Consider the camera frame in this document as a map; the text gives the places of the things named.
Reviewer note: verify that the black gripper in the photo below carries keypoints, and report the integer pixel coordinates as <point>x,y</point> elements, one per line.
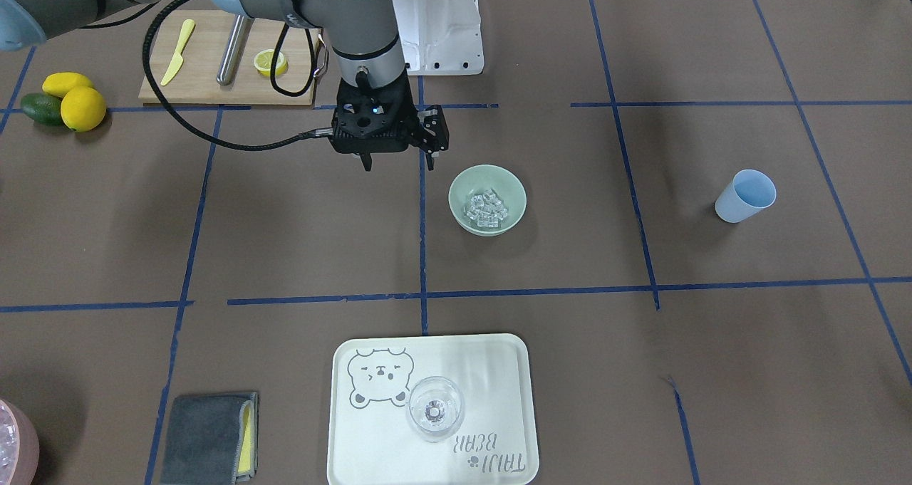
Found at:
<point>432,130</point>

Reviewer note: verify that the light blue plastic cup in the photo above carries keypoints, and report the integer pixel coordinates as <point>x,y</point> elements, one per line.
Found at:
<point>748,193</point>

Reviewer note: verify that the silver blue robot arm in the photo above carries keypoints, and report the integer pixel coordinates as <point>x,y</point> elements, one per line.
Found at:
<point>363,35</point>

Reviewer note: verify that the green ceramic bowl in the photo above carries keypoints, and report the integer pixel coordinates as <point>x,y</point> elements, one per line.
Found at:
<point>484,177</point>

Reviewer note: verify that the ice cubes in bowl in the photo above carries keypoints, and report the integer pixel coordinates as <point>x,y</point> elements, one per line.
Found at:
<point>486,211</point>

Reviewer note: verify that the pink bowl of ice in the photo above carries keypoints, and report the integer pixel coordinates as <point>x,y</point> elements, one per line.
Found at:
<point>20,446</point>

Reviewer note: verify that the wooden cutting board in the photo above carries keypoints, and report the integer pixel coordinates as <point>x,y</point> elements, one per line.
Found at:
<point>196,80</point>

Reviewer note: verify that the half lemon slice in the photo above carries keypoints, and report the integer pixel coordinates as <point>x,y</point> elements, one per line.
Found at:
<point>270,61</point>

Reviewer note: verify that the yellow plastic knife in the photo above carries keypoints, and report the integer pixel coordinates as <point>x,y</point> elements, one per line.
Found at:
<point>177,59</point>

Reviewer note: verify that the clear wine glass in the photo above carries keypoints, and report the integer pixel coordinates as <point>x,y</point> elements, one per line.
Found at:
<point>436,409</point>

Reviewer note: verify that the cream bear serving tray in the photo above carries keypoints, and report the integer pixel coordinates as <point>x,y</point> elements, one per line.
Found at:
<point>371,442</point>

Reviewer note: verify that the yellow lemon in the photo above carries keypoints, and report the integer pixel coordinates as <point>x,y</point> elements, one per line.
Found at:
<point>61,83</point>
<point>83,109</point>

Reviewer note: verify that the grey folded cloth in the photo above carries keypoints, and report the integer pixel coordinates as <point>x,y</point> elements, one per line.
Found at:
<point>212,439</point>

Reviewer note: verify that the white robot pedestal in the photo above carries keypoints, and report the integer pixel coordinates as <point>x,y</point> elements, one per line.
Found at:
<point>440,37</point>

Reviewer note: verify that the steel knife handle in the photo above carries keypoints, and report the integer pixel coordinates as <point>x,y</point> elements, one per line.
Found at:
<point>234,47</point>

